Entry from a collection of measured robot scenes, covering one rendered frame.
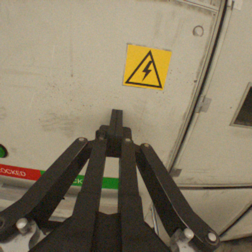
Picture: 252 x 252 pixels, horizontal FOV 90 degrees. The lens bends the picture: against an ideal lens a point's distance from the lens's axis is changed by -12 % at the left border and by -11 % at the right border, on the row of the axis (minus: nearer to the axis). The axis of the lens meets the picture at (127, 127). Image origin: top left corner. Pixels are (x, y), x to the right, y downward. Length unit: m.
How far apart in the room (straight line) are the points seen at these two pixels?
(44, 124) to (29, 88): 0.06
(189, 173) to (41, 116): 0.58
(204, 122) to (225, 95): 0.11
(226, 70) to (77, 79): 0.42
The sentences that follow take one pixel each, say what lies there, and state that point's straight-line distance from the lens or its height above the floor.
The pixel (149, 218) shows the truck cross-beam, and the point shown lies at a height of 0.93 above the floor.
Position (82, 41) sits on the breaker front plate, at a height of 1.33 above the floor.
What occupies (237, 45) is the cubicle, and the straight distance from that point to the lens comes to 0.52.
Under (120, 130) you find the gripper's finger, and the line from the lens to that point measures 0.15.
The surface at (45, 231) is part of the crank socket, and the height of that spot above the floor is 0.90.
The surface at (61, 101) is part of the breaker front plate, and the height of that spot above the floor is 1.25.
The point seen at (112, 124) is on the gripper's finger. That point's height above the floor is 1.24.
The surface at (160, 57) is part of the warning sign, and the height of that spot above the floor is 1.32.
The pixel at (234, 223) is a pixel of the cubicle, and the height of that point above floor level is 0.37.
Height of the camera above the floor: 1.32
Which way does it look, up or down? 29 degrees down
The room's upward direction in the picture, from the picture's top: 9 degrees clockwise
